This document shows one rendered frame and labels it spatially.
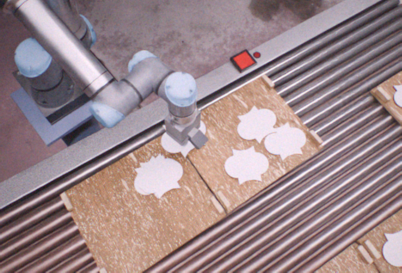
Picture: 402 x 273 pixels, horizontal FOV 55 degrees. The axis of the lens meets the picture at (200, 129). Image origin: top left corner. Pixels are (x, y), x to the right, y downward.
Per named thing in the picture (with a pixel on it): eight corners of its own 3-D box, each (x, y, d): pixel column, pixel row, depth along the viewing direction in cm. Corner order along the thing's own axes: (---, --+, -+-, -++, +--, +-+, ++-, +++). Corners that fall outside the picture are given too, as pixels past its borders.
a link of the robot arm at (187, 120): (202, 104, 100) (181, 125, 98) (201, 112, 105) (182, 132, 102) (180, 87, 102) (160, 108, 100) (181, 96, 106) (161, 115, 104)
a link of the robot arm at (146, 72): (113, 68, 93) (146, 95, 90) (146, 41, 97) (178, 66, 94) (118, 85, 100) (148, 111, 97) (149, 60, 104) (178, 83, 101)
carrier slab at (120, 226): (61, 195, 125) (60, 194, 123) (168, 132, 135) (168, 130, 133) (112, 292, 113) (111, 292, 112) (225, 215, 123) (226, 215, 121)
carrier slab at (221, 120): (170, 131, 135) (169, 129, 133) (261, 76, 145) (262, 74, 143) (227, 214, 123) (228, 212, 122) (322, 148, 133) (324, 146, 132)
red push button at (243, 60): (232, 60, 148) (233, 58, 147) (244, 53, 150) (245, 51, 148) (241, 71, 146) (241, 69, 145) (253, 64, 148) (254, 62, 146)
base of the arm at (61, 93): (24, 84, 139) (14, 69, 130) (63, 66, 143) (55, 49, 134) (42, 115, 134) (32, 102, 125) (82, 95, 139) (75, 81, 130)
